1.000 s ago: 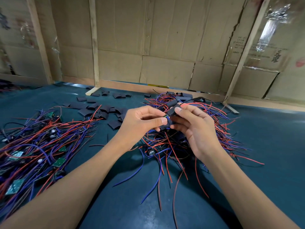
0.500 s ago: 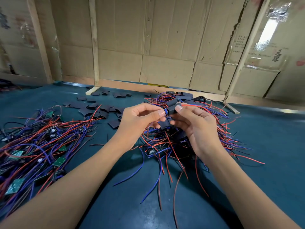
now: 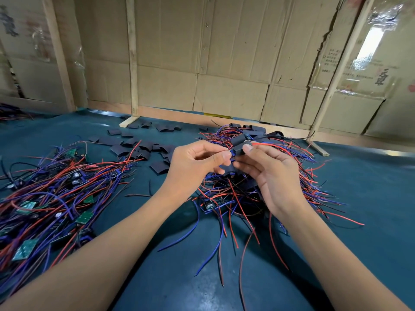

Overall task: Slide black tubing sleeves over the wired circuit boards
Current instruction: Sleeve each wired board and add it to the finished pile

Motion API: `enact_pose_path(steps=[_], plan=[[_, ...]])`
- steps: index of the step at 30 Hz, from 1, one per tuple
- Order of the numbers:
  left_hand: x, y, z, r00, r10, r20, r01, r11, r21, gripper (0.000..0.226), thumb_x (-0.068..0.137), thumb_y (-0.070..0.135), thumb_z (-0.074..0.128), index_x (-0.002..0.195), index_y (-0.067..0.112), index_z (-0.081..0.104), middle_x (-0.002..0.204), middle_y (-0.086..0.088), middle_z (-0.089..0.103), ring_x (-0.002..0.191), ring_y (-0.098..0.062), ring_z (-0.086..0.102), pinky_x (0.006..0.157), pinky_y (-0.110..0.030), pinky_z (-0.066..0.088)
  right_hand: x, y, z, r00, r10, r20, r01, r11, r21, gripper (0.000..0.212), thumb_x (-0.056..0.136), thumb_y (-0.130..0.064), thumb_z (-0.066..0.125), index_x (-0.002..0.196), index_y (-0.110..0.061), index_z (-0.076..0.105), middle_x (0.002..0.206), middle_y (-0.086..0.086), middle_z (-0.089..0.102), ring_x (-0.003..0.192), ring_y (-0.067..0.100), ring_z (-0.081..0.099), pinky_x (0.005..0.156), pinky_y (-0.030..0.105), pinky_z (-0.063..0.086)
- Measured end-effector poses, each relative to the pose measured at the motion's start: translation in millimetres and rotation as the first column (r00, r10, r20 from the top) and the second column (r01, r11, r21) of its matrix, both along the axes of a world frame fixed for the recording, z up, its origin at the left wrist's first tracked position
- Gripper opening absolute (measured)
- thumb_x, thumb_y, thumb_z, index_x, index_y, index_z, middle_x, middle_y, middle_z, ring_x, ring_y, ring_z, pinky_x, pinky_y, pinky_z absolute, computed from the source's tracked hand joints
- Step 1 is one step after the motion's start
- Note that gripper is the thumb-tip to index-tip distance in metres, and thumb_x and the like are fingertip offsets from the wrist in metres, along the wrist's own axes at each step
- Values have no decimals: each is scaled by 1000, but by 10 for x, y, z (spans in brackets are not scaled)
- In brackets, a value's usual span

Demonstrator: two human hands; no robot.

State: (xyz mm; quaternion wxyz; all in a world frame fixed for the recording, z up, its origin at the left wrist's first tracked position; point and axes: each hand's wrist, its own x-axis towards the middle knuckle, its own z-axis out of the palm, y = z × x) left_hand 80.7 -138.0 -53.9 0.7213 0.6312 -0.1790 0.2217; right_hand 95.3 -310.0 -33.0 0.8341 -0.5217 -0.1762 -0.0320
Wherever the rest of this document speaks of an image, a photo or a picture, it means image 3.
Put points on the person's right hand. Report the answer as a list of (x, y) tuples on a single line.
[(275, 181)]

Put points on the person's left hand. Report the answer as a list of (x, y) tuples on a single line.
[(191, 168)]

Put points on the pile of black sleeve pieces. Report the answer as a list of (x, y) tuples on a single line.
[(159, 167)]

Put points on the pile of sleeved wired boards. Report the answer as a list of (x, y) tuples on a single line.
[(311, 181)]

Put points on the black heat-shrink sleeve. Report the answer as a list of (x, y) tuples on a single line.
[(237, 147)]

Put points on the pile of unsleeved wired boards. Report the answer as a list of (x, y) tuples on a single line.
[(45, 197)]

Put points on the person's right forearm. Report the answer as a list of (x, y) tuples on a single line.
[(343, 272)]

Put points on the person's left forearm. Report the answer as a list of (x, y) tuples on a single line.
[(84, 268)]

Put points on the wooden ledge board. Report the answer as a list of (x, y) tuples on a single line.
[(175, 116)]

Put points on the yellow strip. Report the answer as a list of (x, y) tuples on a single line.
[(218, 116)]

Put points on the clear plastic sheet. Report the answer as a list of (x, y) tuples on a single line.
[(373, 39)]

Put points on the thin wooden post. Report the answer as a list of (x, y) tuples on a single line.
[(132, 55)]

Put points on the pale slanted wooden post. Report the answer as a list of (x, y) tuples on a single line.
[(340, 64)]

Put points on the wide wooden post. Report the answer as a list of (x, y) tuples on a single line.
[(58, 55)]

